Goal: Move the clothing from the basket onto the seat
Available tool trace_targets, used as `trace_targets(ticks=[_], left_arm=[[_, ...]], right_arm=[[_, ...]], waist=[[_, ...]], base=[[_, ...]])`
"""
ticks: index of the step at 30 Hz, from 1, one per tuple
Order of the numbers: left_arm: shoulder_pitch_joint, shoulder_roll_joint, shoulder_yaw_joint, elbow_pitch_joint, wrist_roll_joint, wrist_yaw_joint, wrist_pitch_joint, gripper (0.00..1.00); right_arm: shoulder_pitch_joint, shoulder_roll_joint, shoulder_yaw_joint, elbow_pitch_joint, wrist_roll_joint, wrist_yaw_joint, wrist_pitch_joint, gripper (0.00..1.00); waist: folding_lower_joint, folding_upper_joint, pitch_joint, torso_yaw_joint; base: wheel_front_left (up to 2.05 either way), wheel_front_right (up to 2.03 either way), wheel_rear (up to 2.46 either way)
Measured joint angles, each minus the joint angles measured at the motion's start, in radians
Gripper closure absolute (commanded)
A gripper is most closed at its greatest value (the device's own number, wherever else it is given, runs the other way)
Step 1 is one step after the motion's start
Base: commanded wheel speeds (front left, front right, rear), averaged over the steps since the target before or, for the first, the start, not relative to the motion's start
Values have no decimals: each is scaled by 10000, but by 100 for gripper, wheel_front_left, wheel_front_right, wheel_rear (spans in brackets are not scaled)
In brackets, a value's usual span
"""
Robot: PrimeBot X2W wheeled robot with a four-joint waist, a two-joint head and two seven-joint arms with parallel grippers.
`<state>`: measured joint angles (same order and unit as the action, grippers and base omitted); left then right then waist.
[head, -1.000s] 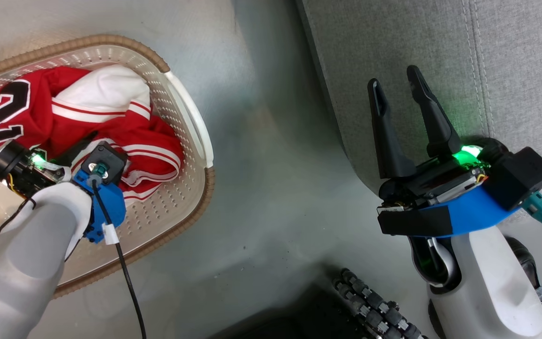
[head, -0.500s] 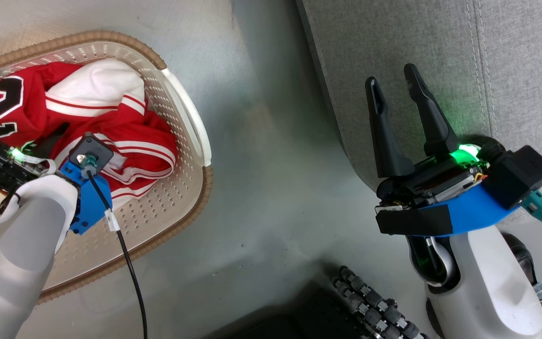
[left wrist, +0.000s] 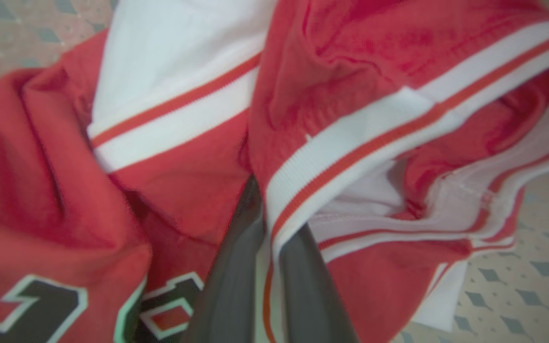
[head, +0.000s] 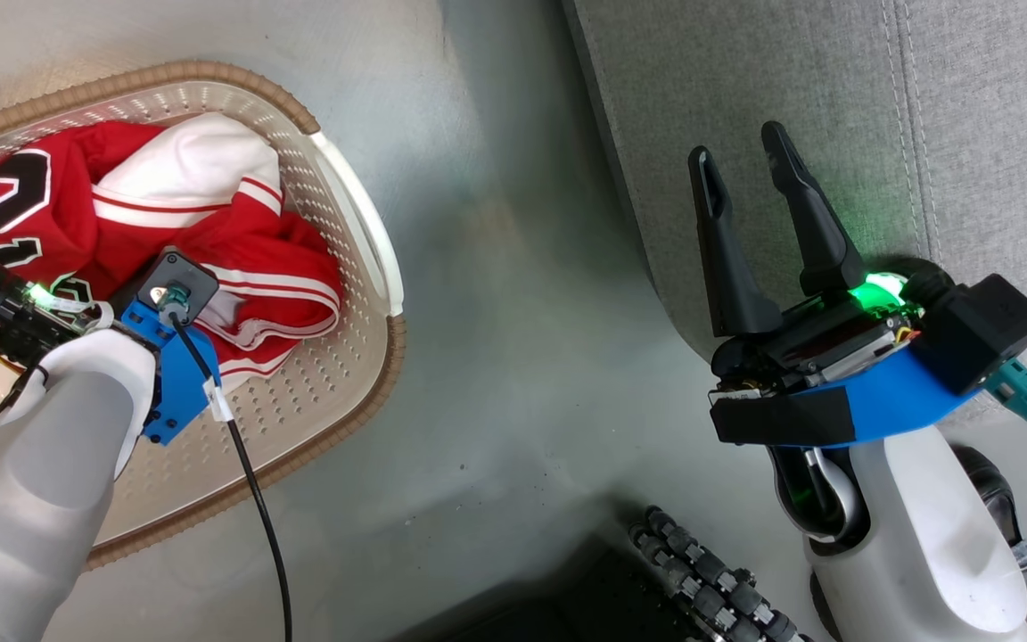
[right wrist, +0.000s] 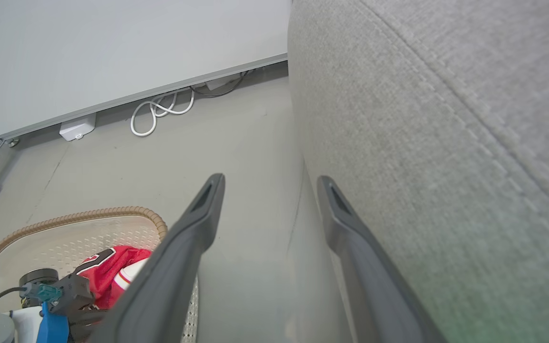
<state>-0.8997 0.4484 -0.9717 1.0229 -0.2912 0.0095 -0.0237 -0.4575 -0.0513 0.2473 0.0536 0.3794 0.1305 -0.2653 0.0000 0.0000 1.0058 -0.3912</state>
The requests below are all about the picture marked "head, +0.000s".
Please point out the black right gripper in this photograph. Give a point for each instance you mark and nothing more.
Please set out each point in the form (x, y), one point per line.
(817, 343)

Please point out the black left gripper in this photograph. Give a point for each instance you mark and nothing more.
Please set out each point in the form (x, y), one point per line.
(14, 312)

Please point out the red and white jersey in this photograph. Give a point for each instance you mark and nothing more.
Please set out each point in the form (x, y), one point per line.
(166, 196)

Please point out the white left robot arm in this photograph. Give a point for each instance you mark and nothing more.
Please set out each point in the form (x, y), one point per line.
(32, 481)

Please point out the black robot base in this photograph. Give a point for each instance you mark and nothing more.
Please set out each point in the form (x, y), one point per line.
(558, 606)

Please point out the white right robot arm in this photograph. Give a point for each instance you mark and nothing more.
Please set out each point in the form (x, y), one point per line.
(924, 535)

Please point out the grey fabric sofa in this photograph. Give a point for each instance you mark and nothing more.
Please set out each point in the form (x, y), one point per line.
(924, 107)

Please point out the white perforated laundry basket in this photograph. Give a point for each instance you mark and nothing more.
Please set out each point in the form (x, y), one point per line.
(299, 383)

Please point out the black roller robot wheel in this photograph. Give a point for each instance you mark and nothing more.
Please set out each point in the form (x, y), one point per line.
(710, 580)

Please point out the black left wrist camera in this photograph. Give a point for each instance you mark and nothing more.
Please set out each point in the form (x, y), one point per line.
(170, 278)

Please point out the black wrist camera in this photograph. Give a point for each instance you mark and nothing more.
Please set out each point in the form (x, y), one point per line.
(170, 278)
(986, 334)

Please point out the teal left camera connector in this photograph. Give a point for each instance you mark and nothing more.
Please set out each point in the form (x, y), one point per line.
(176, 299)

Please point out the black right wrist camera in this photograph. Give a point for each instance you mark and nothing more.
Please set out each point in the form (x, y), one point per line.
(986, 334)

